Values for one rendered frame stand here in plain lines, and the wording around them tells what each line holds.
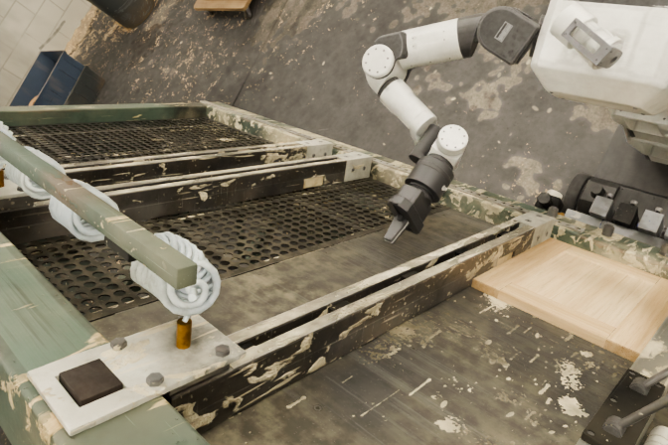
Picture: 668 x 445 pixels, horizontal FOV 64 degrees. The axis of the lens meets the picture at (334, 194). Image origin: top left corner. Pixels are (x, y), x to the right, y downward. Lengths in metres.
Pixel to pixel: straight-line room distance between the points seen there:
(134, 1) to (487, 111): 3.45
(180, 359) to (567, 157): 2.17
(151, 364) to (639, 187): 1.97
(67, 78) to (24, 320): 4.39
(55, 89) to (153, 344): 4.43
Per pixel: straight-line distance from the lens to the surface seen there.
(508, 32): 1.22
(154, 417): 0.56
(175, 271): 0.46
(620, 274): 1.36
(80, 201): 0.60
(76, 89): 5.06
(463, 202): 1.55
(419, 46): 1.27
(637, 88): 1.14
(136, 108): 2.20
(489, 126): 2.73
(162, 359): 0.61
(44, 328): 0.69
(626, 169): 2.33
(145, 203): 1.22
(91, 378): 0.59
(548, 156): 2.58
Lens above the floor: 2.25
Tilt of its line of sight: 51 degrees down
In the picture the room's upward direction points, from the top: 50 degrees counter-clockwise
